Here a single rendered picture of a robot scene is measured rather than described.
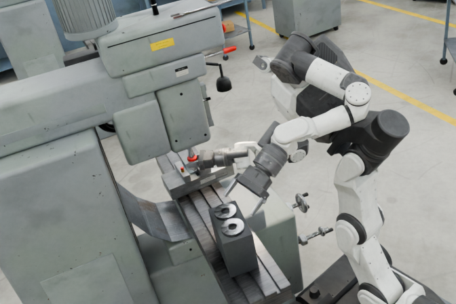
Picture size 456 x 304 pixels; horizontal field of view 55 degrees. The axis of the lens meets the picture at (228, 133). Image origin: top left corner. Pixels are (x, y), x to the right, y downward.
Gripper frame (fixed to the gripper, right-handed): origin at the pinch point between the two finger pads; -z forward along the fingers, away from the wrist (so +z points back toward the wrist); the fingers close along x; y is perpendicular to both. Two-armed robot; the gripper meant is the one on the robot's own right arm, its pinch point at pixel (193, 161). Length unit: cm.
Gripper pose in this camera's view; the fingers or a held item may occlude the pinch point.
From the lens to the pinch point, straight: 208.2
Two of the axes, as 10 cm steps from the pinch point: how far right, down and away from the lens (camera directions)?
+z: 9.8, -1.3, -1.3
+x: -0.4, 5.3, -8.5
